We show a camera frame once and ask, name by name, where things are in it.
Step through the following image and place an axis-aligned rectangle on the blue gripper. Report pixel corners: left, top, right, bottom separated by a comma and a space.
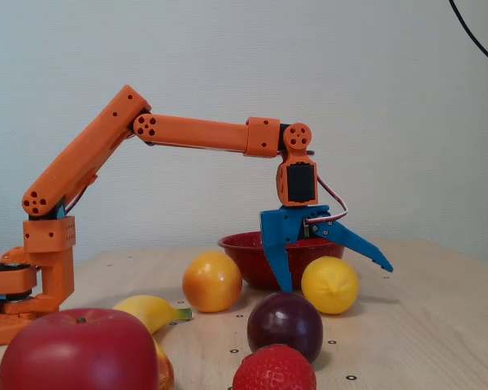
260, 204, 394, 294

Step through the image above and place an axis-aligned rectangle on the yellow lemon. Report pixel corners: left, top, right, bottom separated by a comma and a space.
300, 255, 360, 315

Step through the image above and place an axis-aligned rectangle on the red speckled bowl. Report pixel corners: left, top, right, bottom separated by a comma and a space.
217, 231, 346, 291

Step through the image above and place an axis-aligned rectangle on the dark purple plum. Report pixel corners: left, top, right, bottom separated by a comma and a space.
246, 291, 324, 364

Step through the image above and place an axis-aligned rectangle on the orange fruit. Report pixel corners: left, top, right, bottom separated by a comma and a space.
181, 250, 243, 314

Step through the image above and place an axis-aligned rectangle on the red strawberry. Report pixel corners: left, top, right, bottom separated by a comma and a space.
232, 344, 318, 390

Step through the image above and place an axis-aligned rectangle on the yellow banana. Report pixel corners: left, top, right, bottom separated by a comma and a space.
112, 294, 194, 336

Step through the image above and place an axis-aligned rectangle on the orange peach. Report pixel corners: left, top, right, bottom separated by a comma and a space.
152, 339, 175, 390

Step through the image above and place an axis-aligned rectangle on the red apple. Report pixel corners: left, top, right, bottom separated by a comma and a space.
0, 308, 160, 390

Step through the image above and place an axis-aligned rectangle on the white red servo wire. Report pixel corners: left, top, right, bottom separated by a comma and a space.
307, 175, 350, 229

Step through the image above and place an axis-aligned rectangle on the black cable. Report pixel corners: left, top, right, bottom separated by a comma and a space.
448, 0, 488, 72

